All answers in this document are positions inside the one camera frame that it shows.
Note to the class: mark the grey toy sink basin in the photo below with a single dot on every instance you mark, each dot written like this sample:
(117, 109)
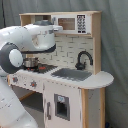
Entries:
(71, 74)

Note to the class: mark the black toy stovetop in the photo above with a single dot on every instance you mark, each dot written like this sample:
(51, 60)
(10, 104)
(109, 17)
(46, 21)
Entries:
(40, 68)

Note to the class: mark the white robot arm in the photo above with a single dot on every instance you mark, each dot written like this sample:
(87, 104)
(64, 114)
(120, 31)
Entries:
(14, 41)

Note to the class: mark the wooden toy kitchen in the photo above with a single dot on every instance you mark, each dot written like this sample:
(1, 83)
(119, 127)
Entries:
(68, 46)

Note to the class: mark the white toy microwave door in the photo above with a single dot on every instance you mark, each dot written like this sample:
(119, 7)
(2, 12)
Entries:
(72, 24)

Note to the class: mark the red stove knob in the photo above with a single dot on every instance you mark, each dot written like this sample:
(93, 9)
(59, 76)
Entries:
(33, 84)
(15, 79)

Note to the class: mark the black toy faucet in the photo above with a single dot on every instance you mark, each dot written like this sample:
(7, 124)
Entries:
(81, 63)

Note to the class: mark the small steel toy pot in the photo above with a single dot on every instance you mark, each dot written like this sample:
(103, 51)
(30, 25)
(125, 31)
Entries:
(31, 62)

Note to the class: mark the white dishwasher door with handle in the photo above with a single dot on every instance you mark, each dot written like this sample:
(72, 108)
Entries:
(62, 106)

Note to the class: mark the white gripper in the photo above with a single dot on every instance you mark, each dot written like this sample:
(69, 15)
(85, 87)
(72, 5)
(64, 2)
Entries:
(57, 28)

